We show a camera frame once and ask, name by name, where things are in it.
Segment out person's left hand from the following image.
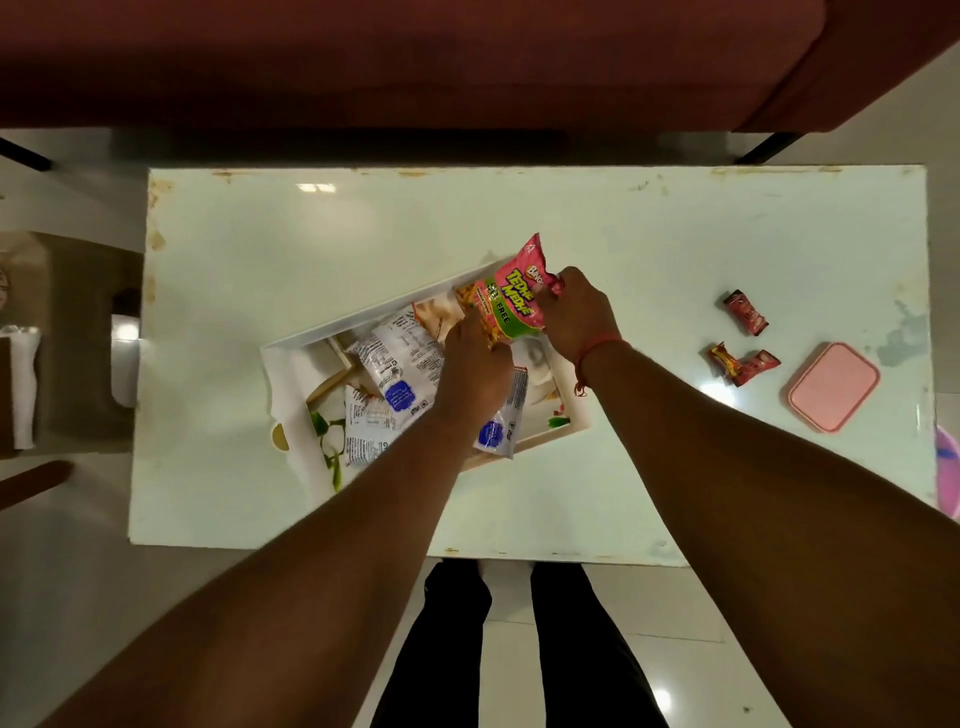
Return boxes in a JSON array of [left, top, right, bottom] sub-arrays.
[[432, 310, 516, 426]]

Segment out person's right hand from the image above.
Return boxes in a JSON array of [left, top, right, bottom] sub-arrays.
[[534, 266, 623, 366]]

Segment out pink snack packet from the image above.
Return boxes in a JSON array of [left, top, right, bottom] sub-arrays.
[[455, 233, 565, 349]]

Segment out person's right forearm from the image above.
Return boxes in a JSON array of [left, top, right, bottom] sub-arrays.
[[579, 339, 960, 728]]

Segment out person's left forearm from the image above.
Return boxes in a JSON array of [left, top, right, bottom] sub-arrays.
[[37, 408, 496, 728]]

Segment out red thread wristband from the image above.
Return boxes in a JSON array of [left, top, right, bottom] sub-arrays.
[[573, 332, 630, 398]]

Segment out white snack packet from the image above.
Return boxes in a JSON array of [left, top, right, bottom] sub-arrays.
[[472, 366, 530, 460], [348, 303, 449, 432], [343, 384, 410, 468]]

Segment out white table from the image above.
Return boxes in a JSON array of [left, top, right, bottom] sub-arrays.
[[127, 165, 939, 567]]

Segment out white printed serving tray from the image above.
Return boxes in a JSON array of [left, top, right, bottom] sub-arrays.
[[259, 258, 591, 505]]

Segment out pink lunch box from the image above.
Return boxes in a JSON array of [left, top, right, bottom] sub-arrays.
[[786, 342, 882, 435]]

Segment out person's black trousers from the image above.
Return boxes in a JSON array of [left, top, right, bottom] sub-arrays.
[[370, 558, 670, 728]]

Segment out dark red sofa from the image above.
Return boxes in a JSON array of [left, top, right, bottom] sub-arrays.
[[0, 0, 960, 135]]

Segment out pink plastic object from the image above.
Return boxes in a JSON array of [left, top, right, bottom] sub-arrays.
[[934, 424, 960, 522]]

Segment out brown side table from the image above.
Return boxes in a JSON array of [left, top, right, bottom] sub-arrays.
[[0, 231, 145, 459]]

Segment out white cloth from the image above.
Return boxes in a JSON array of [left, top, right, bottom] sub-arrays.
[[0, 324, 42, 452]]

